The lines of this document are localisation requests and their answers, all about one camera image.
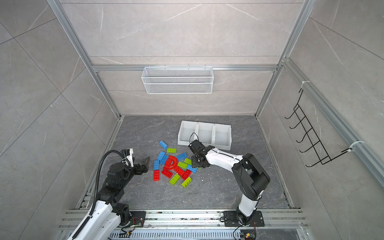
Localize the green lego brick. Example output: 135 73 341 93
167 148 177 154
178 162 188 169
182 177 192 189
170 174 181 186
184 158 192 165

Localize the red arch lego piece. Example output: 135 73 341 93
164 156 179 170

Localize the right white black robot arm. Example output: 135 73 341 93
189 140 271 226

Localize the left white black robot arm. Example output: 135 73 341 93
68 163 148 240

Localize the red lego brick upright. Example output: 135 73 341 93
153 170 160 182

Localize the red lego brick right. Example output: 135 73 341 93
182 170 192 181

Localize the red lego brick center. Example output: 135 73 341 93
174 166 185 176

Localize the blue lego brick pair left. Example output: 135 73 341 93
157 152 165 161

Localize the blue lego brick pair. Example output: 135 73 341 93
157 152 165 161
160 155 169 165

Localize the red lego brick small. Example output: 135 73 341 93
161 169 173 179

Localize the blue lego brick pair right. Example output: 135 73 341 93
160 155 169 165

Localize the white left plastic bin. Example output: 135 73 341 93
178 121 198 146

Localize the white plastic bin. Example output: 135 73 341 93
196 122 214 146
178 121 198 146
212 124 232 150

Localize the white middle plastic bin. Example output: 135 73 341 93
196 122 214 146

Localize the white right plastic bin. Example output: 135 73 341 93
212 124 232 150

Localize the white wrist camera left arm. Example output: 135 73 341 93
125 149 134 168

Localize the black corrugated cable hose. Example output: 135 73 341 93
89 149 127 217

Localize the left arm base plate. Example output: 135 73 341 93
119 211 147 227

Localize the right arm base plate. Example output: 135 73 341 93
220 211 265 227

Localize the white wire mesh basket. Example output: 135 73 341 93
142 67 214 94

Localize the black wire hook rack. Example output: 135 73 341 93
284 89 353 168

